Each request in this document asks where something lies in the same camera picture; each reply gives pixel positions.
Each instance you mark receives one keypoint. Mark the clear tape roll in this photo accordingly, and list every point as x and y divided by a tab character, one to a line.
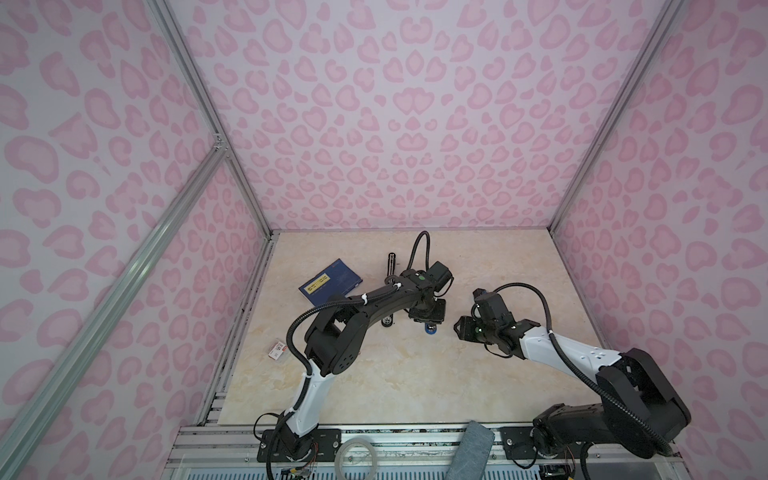
354	452

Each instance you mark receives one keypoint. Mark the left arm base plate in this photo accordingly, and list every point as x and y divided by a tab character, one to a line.
320	444

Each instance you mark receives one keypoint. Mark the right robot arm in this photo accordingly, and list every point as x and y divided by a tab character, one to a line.
638	408

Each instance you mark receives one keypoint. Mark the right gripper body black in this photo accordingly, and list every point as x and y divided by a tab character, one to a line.
478	331

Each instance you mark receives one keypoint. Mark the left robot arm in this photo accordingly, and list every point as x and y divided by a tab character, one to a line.
327	339

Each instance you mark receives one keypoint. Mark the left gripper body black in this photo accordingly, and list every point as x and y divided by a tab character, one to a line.
435	311

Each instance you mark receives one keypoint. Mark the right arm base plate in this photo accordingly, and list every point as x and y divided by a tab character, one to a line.
528	442

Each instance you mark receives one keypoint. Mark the grey cloth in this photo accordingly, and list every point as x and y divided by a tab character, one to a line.
471	457

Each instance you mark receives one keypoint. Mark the blue booklet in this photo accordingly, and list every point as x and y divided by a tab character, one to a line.
337	279

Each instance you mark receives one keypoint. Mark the red white staple box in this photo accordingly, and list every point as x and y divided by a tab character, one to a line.
277	351

